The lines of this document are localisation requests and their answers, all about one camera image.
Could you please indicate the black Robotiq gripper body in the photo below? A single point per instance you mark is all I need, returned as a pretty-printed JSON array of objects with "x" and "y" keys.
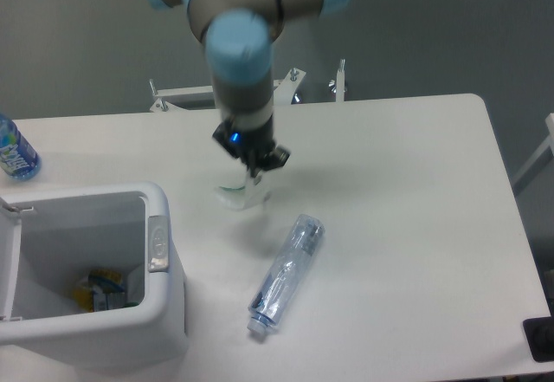
[{"x": 240, "y": 144}]

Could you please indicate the crushed clear plastic bottle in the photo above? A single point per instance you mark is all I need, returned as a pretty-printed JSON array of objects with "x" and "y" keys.
[{"x": 284, "y": 276}]

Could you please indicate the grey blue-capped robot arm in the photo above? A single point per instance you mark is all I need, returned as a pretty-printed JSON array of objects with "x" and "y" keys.
[{"x": 237, "y": 38}]

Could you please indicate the white plastic trash can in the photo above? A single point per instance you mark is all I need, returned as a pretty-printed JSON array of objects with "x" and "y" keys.
[{"x": 50, "y": 240}]

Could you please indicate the yellow blue snack wrapper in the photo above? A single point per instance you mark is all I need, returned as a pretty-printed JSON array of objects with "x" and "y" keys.
[{"x": 101, "y": 290}]

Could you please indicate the blue labelled water bottle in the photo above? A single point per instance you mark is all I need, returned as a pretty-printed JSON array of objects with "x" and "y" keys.
[{"x": 19, "y": 159}]

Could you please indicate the black clamp at table edge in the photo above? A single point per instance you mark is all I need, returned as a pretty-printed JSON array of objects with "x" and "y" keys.
[{"x": 539, "y": 335}]

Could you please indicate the white metal base frame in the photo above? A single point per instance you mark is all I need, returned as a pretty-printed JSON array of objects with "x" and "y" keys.
[{"x": 286, "y": 92}]

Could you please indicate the white frame at right edge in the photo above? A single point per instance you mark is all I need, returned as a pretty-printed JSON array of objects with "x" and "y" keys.
[{"x": 538, "y": 160}]

